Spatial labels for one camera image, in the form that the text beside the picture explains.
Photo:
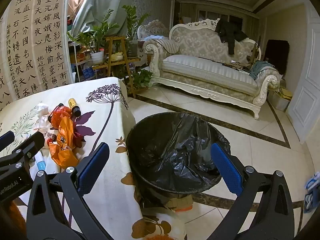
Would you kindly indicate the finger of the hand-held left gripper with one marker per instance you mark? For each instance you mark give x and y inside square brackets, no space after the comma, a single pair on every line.
[32,142]
[7,140]

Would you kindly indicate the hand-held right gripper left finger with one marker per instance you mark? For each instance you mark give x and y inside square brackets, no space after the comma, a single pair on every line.
[93,165]

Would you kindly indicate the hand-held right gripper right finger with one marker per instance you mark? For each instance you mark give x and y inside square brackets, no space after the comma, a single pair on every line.
[226,165]

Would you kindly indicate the small checkered wrapper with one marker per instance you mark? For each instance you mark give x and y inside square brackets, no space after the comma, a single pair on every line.
[50,137]

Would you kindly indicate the light blue packet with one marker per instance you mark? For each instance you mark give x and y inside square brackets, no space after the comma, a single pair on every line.
[40,165]

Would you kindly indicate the orange plastic bag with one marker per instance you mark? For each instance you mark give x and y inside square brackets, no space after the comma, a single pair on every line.
[63,140]

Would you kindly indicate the white tissue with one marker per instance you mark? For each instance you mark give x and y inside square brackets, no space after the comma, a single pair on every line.
[42,109]

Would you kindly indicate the black bin with black bag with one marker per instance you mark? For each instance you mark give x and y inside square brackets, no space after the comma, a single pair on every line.
[175,155]

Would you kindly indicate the yellow label brown bottle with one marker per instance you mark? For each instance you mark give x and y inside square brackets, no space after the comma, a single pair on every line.
[74,107]

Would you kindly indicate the person's left forearm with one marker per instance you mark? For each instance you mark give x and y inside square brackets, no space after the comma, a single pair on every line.
[17,220]

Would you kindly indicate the floral tablecloth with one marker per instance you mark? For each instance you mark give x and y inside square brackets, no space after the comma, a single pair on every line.
[107,130]

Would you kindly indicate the cardboard box with orange edge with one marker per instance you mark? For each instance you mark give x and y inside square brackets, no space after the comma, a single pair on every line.
[180,202]

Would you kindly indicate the grey storage box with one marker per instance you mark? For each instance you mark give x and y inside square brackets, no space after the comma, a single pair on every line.
[280,102]

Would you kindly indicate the white metal shelf rack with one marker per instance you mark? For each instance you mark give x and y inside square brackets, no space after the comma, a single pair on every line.
[76,72]

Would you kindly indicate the blue plastic crate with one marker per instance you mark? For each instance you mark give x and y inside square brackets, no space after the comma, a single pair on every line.
[88,73]

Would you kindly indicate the cream carved sofa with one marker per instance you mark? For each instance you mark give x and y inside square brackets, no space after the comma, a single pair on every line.
[200,72]

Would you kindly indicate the small green pothos plant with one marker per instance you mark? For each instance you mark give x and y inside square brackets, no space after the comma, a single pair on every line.
[142,78]

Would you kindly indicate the pile of papers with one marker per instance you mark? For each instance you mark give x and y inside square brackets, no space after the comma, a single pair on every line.
[235,65]

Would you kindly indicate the teal blanket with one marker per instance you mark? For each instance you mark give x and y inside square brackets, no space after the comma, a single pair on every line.
[260,68]

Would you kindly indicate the leafy plant in white pot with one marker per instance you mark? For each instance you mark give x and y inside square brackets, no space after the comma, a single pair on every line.
[97,57]

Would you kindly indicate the white panelled door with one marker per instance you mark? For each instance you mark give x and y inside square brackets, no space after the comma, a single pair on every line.
[307,92]

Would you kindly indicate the yellow white planter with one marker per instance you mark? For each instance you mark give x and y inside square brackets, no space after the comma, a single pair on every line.
[117,56]

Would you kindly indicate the dark brown upright object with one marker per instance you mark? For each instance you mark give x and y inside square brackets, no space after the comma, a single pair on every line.
[255,52]

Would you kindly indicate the dark covered screen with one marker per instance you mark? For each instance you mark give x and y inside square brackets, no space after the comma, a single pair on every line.
[276,55]

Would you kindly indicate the tall leafy plant dark pot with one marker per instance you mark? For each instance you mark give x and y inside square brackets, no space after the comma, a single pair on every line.
[132,48]

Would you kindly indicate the wooden plant stand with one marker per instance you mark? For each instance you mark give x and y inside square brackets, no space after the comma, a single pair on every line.
[115,38]

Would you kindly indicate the black jacket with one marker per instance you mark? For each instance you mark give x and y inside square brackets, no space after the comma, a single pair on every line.
[226,31]

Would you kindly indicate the cream carved armchair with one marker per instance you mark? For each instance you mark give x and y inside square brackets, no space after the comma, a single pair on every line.
[152,28]

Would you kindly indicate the grey-green curtain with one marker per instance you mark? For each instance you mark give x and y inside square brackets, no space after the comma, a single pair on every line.
[100,2]

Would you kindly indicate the calligraphy wall hanging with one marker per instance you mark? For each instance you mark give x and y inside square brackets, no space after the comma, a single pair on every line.
[27,42]

